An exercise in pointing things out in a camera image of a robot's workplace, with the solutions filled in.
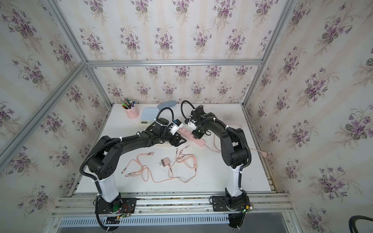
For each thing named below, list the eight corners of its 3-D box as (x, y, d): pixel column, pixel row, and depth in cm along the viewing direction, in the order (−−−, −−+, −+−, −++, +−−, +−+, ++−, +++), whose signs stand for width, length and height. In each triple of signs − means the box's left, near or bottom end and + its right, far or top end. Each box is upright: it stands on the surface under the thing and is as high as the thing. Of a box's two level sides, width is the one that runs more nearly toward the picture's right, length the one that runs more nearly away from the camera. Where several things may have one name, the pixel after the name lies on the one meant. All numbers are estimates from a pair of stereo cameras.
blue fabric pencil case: (159, 111, 118) (159, 108, 116) (157, 106, 121) (156, 104, 119) (176, 105, 122) (176, 102, 120) (173, 101, 126) (173, 98, 124)
